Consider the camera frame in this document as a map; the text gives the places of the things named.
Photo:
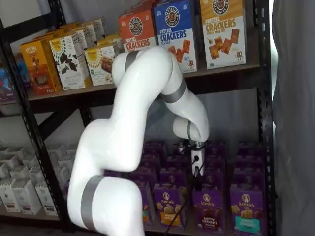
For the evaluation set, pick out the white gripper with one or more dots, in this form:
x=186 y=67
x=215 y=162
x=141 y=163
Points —
x=198 y=162

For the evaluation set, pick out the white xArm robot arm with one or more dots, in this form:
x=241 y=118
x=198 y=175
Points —
x=128 y=110

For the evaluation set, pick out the purple Annie's box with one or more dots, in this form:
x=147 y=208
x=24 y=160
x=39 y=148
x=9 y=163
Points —
x=215 y=163
x=150 y=163
x=214 y=179
x=216 y=148
x=248 y=177
x=251 y=148
x=145 y=178
x=156 y=148
x=173 y=162
x=172 y=177
x=249 y=162

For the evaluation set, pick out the purple box brown patch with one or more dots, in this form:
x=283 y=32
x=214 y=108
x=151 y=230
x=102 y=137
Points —
x=208 y=211

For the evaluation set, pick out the purple box orange patch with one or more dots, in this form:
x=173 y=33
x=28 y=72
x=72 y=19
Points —
x=169 y=209

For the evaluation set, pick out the purple box green patch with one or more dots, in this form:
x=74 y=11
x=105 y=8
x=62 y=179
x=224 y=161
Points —
x=147 y=204

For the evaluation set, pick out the purple box teal patch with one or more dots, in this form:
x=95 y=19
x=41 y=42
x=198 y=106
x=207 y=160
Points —
x=248 y=211

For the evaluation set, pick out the black metal shelf rack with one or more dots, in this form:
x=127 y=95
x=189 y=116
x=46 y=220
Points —
x=264 y=98

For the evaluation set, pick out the yellow pretzel crackers box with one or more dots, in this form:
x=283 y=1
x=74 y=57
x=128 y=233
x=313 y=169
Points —
x=222 y=34

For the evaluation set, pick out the white carton box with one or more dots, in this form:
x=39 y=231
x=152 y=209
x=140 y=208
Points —
x=27 y=197
x=30 y=161
x=37 y=175
x=20 y=173
x=46 y=199
x=9 y=199

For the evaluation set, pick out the blue pretzel crackers box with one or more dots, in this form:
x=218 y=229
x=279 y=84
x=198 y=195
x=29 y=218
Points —
x=176 y=32

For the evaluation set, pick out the small yellow Simple Mills box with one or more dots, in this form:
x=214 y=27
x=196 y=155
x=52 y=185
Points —
x=99 y=65
x=112 y=40

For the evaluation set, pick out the orange pretzel crackers box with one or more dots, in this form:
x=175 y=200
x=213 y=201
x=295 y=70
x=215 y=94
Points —
x=140 y=7
x=137 y=32

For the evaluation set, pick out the white Simple Mills box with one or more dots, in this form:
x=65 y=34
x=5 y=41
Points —
x=94 y=30
x=67 y=62

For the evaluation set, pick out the blue snack box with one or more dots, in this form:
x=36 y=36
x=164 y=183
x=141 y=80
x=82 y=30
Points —
x=23 y=71
x=7 y=84

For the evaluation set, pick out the gray curtain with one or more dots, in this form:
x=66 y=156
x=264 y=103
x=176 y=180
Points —
x=295 y=118

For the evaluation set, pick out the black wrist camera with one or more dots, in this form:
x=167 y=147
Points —
x=184 y=147

